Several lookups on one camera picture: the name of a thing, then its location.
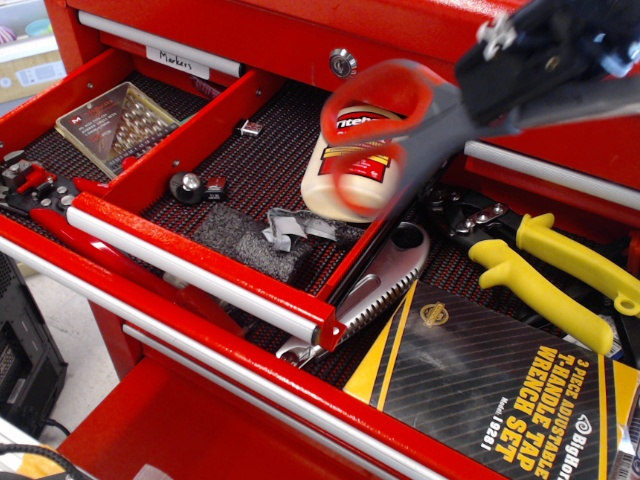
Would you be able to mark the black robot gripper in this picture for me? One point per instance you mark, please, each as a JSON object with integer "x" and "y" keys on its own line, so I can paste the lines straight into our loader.
{"x": 542, "y": 46}

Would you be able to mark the red grey handled scissors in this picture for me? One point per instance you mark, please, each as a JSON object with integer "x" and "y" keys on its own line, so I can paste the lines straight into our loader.
{"x": 437, "y": 122}

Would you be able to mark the chrome drawer lock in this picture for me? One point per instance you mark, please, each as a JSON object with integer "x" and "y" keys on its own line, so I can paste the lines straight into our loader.
{"x": 342, "y": 63}

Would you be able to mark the open small red drawer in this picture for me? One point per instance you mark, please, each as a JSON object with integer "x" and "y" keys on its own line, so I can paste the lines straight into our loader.
{"x": 134, "y": 213}

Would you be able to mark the Titebond wood glue bottle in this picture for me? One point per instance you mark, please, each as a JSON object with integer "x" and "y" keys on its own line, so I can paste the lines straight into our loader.
{"x": 370, "y": 181}

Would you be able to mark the silver folding saw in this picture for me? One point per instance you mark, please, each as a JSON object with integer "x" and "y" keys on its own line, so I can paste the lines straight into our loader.
{"x": 388, "y": 262}

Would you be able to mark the small silver red clip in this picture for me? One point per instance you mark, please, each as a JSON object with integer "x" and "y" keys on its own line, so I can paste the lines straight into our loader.
{"x": 247, "y": 127}

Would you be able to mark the crumpled grey tape piece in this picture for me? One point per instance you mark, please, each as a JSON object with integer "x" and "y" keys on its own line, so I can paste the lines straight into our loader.
{"x": 285, "y": 226}

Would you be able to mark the tap wrench set package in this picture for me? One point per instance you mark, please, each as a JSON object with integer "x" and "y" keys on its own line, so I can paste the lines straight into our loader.
{"x": 520, "y": 401}

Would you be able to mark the white markers label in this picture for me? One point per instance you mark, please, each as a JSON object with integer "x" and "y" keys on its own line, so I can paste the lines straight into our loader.
{"x": 177, "y": 62}

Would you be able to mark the black ball knob part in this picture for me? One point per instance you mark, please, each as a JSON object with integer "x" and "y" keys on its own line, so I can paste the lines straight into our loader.
{"x": 189, "y": 188}

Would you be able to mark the red tool chest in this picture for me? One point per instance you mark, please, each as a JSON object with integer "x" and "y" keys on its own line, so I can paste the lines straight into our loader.
{"x": 202, "y": 394}

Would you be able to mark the drill bit set case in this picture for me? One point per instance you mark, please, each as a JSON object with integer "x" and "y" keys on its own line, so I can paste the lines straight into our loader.
{"x": 119, "y": 124}

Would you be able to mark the black equipment box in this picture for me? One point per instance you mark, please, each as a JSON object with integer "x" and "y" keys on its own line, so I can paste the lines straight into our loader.
{"x": 33, "y": 370}

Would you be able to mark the yellow handled pliers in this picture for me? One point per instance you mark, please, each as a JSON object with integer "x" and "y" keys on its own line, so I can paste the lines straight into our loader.
{"x": 549, "y": 272}

